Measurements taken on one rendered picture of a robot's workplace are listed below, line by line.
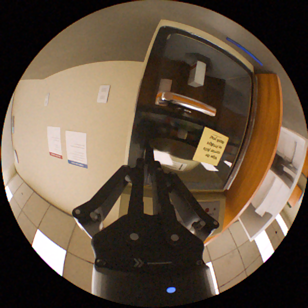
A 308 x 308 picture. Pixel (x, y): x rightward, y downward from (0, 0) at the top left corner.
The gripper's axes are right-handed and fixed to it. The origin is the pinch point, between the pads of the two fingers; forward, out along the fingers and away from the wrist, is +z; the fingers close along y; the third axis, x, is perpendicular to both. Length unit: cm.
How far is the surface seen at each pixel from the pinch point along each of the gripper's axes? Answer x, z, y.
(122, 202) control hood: -11.8, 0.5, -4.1
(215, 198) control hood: -10.2, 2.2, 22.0
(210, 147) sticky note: 4.0, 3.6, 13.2
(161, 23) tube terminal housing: 33.9, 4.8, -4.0
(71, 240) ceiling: -134, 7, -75
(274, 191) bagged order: -18, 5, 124
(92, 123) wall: -5, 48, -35
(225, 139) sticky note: 6.9, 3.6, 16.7
